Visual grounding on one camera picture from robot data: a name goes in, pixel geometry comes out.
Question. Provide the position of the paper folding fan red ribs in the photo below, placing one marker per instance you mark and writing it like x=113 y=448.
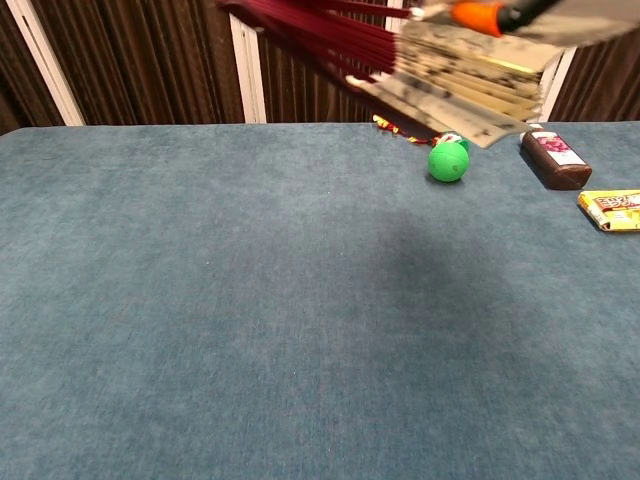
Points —
x=450 y=75

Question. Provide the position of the yellow snack box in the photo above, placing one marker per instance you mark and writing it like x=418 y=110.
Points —
x=615 y=210

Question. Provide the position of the dark brown juice bottle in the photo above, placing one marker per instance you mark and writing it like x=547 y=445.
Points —
x=557 y=167

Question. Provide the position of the green ball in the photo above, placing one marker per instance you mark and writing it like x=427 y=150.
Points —
x=448 y=162

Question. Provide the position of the blue carpet table cover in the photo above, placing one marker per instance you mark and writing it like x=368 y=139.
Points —
x=250 y=300

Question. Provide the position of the colourful feather shuttlecock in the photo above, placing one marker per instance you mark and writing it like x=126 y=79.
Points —
x=387 y=125

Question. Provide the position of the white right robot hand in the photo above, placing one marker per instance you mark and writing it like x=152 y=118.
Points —
x=477 y=15

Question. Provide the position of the dark brown pleated curtain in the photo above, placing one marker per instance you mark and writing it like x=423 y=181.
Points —
x=310 y=100
x=150 y=60
x=605 y=80
x=17 y=95

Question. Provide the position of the white metal screen post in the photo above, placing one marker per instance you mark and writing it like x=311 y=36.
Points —
x=45 y=65
x=557 y=95
x=248 y=75

